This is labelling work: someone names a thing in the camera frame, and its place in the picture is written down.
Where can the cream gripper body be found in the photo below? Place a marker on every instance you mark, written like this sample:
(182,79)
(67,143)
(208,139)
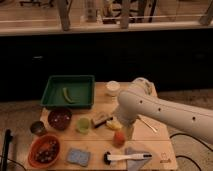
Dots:
(128,131)

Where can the red apple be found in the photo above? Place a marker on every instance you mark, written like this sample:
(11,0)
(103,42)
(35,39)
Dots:
(119,138)

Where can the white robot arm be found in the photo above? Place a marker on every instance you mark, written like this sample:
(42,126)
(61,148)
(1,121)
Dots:
(137,99)

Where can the white paper cup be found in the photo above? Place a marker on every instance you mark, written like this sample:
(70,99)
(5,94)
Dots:
(113,88)

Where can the small green cup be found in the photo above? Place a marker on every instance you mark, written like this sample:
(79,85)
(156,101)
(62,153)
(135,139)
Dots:
(83,125)

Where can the small metal cup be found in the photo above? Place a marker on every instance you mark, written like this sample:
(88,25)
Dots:
(38,128)

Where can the metal fork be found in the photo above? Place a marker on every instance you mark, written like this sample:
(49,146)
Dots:
(147,124)

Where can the yellow banana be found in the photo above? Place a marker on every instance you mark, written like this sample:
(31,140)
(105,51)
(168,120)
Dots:
(114,125)

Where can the wooden block eraser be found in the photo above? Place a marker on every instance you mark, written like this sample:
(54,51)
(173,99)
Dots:
(100,119)

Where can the blue sponge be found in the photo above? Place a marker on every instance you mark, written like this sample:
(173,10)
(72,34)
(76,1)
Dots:
(78,156)

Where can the green plastic tray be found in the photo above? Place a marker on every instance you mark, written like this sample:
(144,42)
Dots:
(80,88)

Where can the dark brown bowl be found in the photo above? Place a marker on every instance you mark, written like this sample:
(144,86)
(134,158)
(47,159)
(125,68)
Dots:
(59,118)

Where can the green bean pod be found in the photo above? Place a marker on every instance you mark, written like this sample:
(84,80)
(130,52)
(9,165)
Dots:
(66,96)

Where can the orange bowl with contents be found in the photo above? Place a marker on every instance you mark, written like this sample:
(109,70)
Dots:
(44,151)

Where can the black stand at left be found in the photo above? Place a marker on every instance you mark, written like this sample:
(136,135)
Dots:
(4,156)

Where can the white handled dish brush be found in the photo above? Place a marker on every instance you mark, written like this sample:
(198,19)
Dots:
(108,157)

